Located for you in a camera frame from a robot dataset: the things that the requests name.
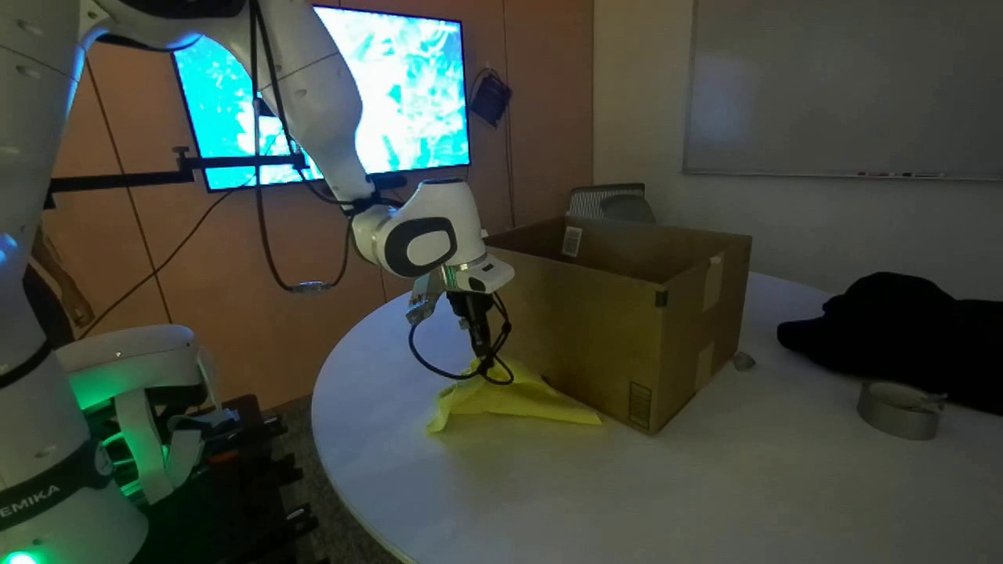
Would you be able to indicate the yellow microfibre towel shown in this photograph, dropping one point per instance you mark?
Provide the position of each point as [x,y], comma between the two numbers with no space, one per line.
[521,405]

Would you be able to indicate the grey tape roll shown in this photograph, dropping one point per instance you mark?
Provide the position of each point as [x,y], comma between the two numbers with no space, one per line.
[900,412]

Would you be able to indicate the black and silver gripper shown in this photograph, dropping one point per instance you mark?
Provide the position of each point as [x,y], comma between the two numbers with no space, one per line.
[473,286]

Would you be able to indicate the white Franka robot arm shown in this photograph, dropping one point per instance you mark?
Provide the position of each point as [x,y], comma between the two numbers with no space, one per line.
[303,95]

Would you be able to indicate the wall whiteboard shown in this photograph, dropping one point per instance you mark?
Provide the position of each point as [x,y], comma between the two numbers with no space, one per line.
[846,81]

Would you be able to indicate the wall television screen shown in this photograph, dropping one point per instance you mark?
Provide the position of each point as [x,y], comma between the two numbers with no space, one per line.
[419,95]

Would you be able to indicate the dark wall device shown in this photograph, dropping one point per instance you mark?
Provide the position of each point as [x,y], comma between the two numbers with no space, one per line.
[489,95]

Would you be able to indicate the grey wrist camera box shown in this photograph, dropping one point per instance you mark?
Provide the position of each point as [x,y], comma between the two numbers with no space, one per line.
[423,303]

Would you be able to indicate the black cloth bag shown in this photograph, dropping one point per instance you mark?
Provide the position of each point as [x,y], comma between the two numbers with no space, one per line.
[897,332]

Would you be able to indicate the white plastic chair back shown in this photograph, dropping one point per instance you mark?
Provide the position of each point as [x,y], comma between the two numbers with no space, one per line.
[612,204]

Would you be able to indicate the small grey object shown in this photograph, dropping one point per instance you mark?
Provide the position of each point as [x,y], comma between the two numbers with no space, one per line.
[744,360]

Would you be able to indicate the open brown cardboard box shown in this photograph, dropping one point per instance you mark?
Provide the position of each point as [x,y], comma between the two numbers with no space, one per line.
[615,323]

